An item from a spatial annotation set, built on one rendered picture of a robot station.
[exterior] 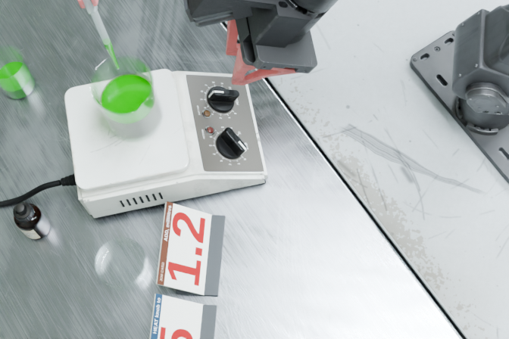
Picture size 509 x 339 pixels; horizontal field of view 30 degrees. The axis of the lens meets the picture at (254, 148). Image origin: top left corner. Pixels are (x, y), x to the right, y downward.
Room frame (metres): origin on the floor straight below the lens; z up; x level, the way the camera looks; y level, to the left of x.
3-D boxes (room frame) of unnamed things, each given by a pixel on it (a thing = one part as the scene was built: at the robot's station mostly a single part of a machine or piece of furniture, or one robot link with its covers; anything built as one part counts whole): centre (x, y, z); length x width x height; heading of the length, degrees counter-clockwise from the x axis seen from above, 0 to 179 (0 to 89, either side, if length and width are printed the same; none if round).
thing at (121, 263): (0.30, 0.16, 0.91); 0.06 x 0.06 x 0.02
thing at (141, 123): (0.43, 0.12, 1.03); 0.07 x 0.06 x 0.08; 4
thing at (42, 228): (0.36, 0.25, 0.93); 0.03 x 0.03 x 0.07
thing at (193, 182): (0.42, 0.10, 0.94); 0.22 x 0.13 x 0.08; 93
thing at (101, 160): (0.42, 0.13, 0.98); 0.12 x 0.12 x 0.01; 3
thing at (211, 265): (0.30, 0.08, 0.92); 0.09 x 0.06 x 0.04; 167
